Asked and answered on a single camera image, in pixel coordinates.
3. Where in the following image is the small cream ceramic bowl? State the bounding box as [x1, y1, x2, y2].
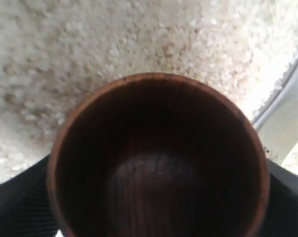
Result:
[259, 97, 298, 165]

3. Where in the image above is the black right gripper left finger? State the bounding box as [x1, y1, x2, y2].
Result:
[0, 156, 59, 237]

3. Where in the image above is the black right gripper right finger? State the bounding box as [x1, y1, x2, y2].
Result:
[258, 160, 298, 237]

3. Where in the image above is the large steel rice plate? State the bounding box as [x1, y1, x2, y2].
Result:
[0, 0, 298, 183]

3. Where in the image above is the brown wooden cup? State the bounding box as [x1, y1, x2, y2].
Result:
[47, 73, 270, 237]

